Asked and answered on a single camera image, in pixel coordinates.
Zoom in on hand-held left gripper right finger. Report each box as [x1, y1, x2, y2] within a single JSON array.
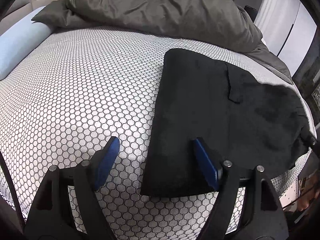
[[192, 137, 289, 240]]

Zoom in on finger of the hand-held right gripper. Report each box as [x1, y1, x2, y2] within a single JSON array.
[[301, 130, 320, 153]]

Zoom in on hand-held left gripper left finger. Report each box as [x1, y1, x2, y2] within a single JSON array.
[[25, 136, 120, 240]]

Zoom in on black pants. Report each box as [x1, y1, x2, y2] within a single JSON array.
[[140, 48, 313, 197]]

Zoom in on person's right hand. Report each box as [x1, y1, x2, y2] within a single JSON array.
[[297, 175, 317, 212]]

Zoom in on honeycomb pattern mattress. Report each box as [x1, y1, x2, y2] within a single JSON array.
[[0, 25, 316, 240]]

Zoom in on white wardrobe door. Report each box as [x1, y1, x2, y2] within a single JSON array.
[[252, 0, 318, 70]]

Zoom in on light blue pillow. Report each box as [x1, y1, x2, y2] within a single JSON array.
[[0, 6, 54, 80]]

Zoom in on grey duvet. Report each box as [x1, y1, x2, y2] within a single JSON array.
[[31, 0, 293, 79]]

